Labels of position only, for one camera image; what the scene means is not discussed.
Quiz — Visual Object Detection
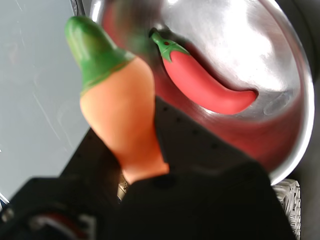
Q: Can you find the orange toy carrot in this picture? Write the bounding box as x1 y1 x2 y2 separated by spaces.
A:
64 15 171 186

